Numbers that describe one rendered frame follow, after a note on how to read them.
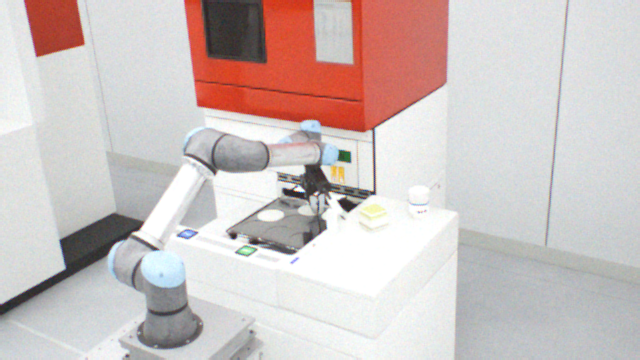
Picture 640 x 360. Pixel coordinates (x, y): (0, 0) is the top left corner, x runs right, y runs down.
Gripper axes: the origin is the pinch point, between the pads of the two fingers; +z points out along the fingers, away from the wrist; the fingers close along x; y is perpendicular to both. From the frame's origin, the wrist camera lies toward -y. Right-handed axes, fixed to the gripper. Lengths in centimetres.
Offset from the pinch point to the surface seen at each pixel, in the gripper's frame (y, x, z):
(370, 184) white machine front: -5.4, -20.0, -9.0
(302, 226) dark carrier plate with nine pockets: -5.4, 8.8, 1.3
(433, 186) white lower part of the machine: 24, -68, 14
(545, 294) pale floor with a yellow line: 22, -138, 91
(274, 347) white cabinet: -37, 34, 26
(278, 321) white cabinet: -39, 33, 15
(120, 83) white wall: 333, 18, 20
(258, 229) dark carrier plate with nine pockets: 0.8, 23.7, 1.4
